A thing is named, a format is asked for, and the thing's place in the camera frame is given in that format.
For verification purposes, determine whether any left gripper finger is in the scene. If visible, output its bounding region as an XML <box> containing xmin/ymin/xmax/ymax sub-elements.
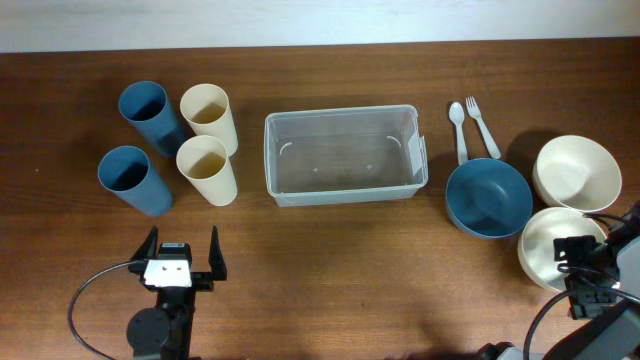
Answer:
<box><xmin>208</xmin><ymin>226</ymin><xmax>227</xmax><ymax>281</ymax></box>
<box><xmin>128</xmin><ymin>226</ymin><xmax>158</xmax><ymax>273</ymax></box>

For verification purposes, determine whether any cream cup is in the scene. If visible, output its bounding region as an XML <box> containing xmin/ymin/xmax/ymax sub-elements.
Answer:
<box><xmin>176</xmin><ymin>135</ymin><xmax>238</xmax><ymax>207</ymax></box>
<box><xmin>180</xmin><ymin>83</ymin><xmax>239</xmax><ymax>156</ymax></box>

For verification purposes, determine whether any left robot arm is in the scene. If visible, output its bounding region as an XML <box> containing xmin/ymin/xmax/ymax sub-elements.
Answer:
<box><xmin>126</xmin><ymin>227</ymin><xmax>227</xmax><ymax>360</ymax></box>

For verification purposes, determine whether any cream cup back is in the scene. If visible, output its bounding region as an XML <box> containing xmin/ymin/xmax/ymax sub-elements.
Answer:
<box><xmin>180</xmin><ymin>83</ymin><xmax>239</xmax><ymax>156</ymax></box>

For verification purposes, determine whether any blue cup front left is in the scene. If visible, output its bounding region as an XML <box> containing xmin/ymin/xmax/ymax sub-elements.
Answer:
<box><xmin>97</xmin><ymin>145</ymin><xmax>173</xmax><ymax>217</ymax></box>

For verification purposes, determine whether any cream bowl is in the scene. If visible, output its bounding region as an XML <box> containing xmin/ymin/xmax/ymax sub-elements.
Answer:
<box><xmin>532</xmin><ymin>135</ymin><xmax>622</xmax><ymax>212</ymax></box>
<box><xmin>517</xmin><ymin>207</ymin><xmax>606</xmax><ymax>292</ymax></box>

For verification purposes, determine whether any blue cup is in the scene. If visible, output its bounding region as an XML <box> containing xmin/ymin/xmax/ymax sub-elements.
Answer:
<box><xmin>118</xmin><ymin>81</ymin><xmax>187</xmax><ymax>157</ymax></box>
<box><xmin>97</xmin><ymin>145</ymin><xmax>173</xmax><ymax>217</ymax></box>

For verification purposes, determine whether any white plastic spoon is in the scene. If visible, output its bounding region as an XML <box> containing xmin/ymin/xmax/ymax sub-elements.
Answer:
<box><xmin>448</xmin><ymin>102</ymin><xmax>468</xmax><ymax>165</ymax></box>

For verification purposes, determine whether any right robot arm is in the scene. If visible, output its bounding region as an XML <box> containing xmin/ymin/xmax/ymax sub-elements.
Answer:
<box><xmin>473</xmin><ymin>204</ymin><xmax>639</xmax><ymax>360</ymax></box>

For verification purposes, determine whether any clear plastic container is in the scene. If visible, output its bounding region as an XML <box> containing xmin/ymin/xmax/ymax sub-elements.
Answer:
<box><xmin>264</xmin><ymin>104</ymin><xmax>429</xmax><ymax>207</ymax></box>

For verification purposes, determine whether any blue cup back left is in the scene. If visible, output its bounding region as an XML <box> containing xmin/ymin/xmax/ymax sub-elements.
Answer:
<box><xmin>118</xmin><ymin>81</ymin><xmax>187</xmax><ymax>157</ymax></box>

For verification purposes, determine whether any cream cup front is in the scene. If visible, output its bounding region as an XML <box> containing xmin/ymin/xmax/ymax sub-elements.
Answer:
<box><xmin>176</xmin><ymin>135</ymin><xmax>238</xmax><ymax>207</ymax></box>

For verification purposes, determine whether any blue bowl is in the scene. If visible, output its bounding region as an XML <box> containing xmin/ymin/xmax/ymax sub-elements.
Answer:
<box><xmin>445</xmin><ymin>158</ymin><xmax>533</xmax><ymax>239</ymax></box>

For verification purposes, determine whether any white plastic fork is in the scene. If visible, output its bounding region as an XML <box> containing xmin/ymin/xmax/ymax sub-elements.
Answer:
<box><xmin>465</xmin><ymin>96</ymin><xmax>501</xmax><ymax>159</ymax></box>

